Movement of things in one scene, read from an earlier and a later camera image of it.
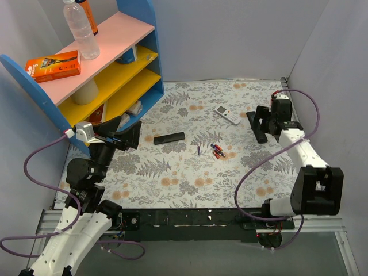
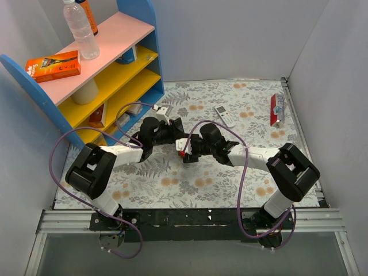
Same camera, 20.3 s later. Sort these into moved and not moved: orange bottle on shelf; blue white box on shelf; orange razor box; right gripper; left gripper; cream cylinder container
Moved: left gripper; right gripper
Not moved: cream cylinder container; blue white box on shelf; orange razor box; orange bottle on shelf
